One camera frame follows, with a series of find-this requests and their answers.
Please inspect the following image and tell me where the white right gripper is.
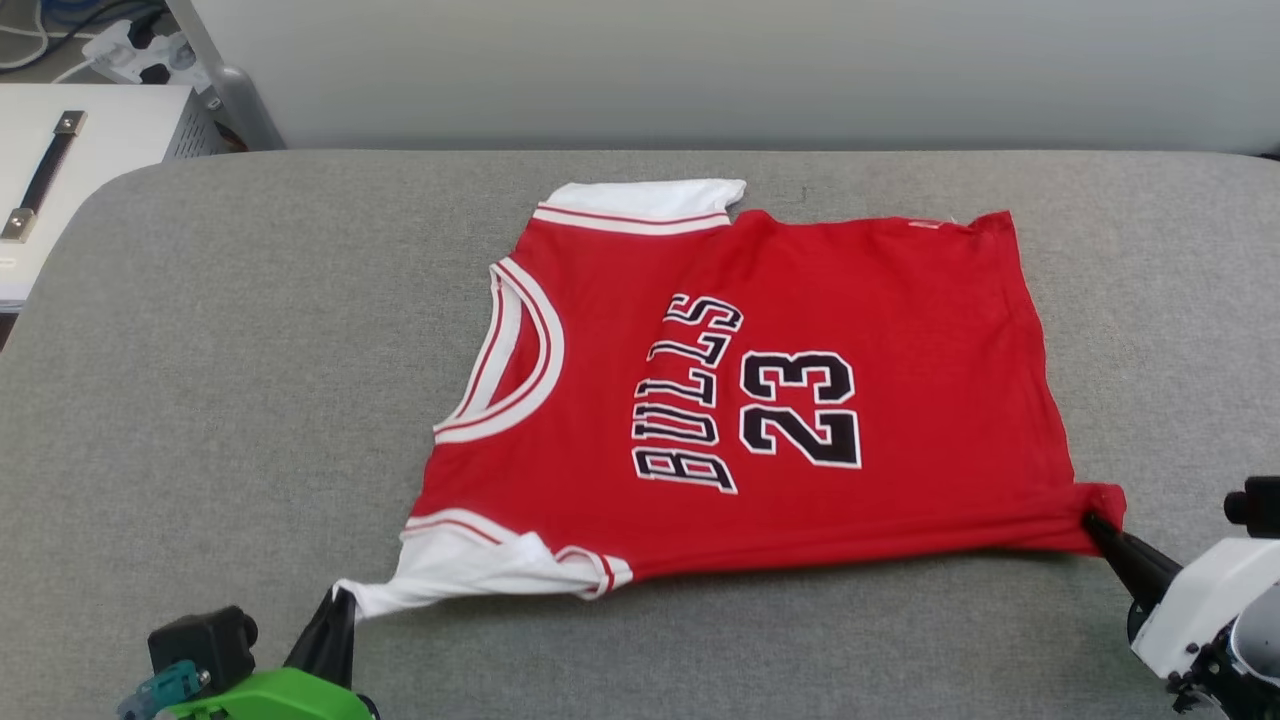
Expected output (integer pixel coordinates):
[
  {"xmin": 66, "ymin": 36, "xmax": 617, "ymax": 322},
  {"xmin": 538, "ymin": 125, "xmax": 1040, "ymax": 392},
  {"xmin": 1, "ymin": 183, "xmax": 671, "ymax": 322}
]
[{"xmin": 1085, "ymin": 513, "xmax": 1280, "ymax": 716}]

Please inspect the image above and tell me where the black cabinet handle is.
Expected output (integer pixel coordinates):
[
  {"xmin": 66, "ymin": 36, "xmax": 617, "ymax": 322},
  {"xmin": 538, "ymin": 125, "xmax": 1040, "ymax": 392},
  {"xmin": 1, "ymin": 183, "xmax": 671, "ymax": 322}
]
[{"xmin": 0, "ymin": 110, "xmax": 89, "ymax": 244}]

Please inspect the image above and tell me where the red and white basketball jersey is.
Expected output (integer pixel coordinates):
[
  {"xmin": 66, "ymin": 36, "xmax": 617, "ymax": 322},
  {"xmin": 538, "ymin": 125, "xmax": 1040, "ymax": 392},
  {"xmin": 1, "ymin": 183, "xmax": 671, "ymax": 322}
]
[{"xmin": 335, "ymin": 178, "xmax": 1128, "ymax": 621}]

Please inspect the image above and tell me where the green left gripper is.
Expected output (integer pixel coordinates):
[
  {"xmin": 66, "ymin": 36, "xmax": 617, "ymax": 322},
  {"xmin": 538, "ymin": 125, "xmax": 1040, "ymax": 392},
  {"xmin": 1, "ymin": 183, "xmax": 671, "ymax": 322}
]
[{"xmin": 165, "ymin": 588, "xmax": 379, "ymax": 720}]

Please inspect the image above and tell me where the white power strip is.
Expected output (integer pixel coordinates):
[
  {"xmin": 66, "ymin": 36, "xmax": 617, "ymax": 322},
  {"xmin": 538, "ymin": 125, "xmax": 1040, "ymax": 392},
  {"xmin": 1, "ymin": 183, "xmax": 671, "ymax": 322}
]
[{"xmin": 82, "ymin": 18, "xmax": 211, "ymax": 87}]

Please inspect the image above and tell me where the teal left camera cable connector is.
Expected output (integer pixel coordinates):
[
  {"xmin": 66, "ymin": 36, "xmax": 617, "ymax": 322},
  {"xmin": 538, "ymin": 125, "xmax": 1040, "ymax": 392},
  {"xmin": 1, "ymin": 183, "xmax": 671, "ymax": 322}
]
[{"xmin": 118, "ymin": 660, "xmax": 211, "ymax": 720}]

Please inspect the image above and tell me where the white box with black handle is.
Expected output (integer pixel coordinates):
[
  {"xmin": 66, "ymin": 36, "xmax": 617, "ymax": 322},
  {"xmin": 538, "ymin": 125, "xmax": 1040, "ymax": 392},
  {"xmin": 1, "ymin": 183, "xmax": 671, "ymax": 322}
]
[{"xmin": 0, "ymin": 84, "xmax": 229, "ymax": 307}]

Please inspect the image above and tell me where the white cable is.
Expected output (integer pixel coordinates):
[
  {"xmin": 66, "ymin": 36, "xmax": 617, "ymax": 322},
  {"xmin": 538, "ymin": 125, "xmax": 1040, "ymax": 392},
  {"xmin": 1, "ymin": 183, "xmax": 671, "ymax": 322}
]
[{"xmin": 0, "ymin": 22, "xmax": 61, "ymax": 73}]

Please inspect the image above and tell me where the blue cable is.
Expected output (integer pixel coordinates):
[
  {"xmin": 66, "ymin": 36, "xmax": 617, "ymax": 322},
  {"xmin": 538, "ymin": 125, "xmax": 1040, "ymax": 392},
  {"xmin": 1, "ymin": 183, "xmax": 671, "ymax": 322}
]
[{"xmin": 38, "ymin": 0, "xmax": 136, "ymax": 46}]

